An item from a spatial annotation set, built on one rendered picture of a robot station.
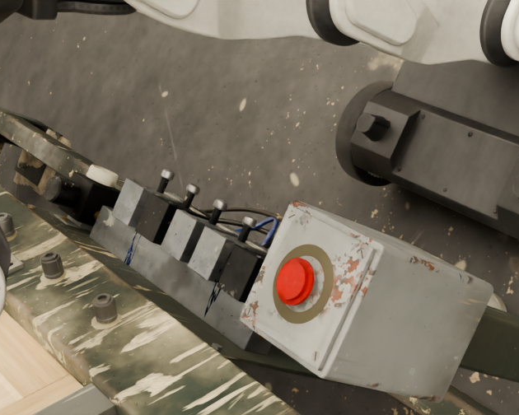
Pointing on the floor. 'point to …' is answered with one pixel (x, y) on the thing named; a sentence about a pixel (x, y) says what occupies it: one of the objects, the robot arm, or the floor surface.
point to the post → (503, 347)
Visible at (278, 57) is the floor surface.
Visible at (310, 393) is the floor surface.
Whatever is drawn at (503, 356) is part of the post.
